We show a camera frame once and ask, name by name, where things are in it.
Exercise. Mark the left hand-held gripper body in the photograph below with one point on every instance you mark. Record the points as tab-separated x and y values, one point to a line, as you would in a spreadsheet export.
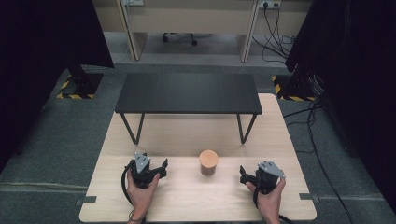
141	168

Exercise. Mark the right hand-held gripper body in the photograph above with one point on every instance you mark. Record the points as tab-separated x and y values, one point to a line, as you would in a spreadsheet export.
267	177

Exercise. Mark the person's right hand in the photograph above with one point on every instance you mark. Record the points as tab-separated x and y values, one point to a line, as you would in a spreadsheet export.
269	202

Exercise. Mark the person's left hand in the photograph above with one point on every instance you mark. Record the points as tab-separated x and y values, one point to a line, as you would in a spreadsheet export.
141	196

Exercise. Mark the grey tape strip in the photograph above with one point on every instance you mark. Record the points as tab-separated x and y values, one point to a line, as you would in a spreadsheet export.
308	196
87	199

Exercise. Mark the black low shelf table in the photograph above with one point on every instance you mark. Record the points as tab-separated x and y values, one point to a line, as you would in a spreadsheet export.
188	93

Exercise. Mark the black stand base hazard tape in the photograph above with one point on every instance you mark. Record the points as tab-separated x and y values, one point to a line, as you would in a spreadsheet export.
294	87
79	84

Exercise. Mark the black office chair base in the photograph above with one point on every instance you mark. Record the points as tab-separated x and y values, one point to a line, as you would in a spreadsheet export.
193	39

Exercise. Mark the black curtain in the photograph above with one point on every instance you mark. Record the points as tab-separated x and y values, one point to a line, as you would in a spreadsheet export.
358	77
37	62

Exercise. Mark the white wall power outlet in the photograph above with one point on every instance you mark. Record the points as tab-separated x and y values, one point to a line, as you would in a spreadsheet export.
270	3
134	2

